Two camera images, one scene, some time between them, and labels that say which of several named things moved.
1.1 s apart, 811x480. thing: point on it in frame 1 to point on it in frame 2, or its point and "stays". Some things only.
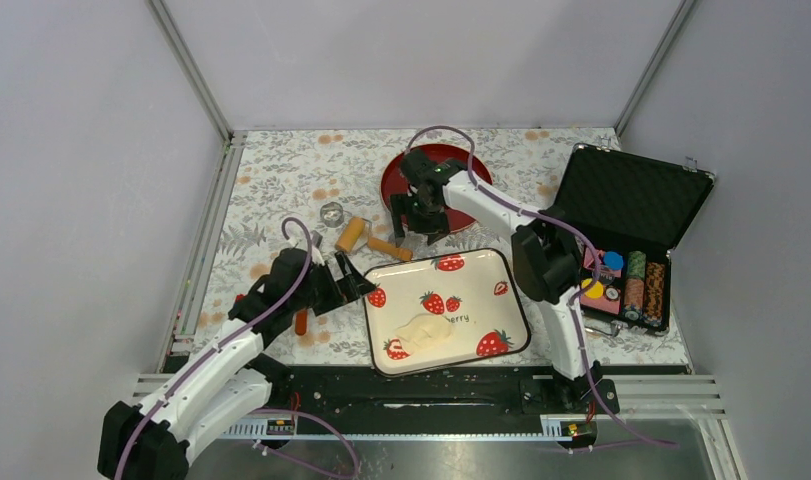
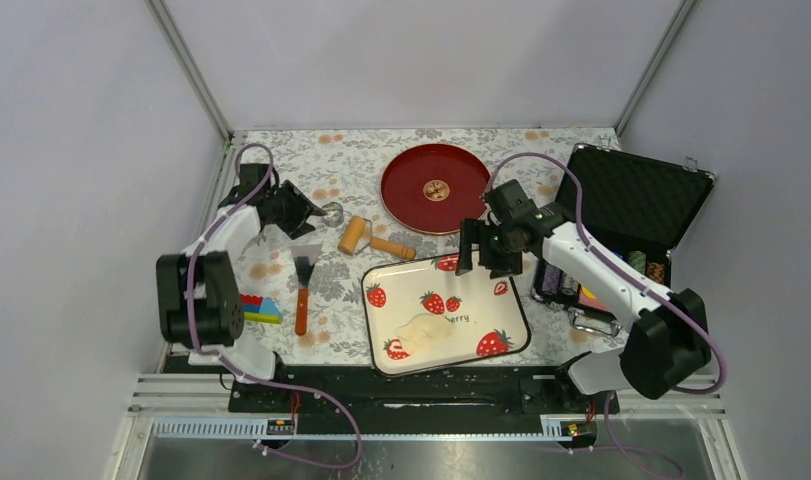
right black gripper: (436, 229) to (472, 231)
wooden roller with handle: (358, 230) stays
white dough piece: (423, 331) stays
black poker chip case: (623, 213) stays
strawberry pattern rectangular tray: (443, 311) stays
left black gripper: (352, 287) to (303, 208)
